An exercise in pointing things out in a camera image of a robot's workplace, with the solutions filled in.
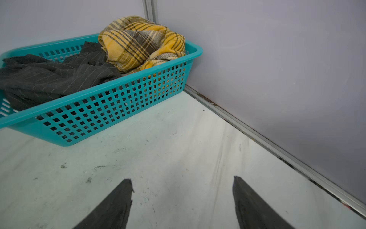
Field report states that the teal plastic basket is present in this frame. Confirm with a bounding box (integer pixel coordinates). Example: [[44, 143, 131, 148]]
[[1, 41, 203, 147]]

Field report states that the dark grey shirt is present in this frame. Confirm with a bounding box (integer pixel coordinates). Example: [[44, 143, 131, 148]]
[[1, 42, 122, 111]]

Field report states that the aluminium frame side rail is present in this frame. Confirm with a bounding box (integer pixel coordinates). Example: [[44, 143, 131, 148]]
[[184, 86, 366, 219]]

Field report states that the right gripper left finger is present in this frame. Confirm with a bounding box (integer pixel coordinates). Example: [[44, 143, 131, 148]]
[[75, 179, 134, 229]]

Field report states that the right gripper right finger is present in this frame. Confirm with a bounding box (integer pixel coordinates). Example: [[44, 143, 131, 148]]
[[232, 176, 293, 229]]

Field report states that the yellow plaid shirt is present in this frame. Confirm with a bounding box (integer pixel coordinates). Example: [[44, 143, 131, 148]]
[[98, 16, 186, 74]]

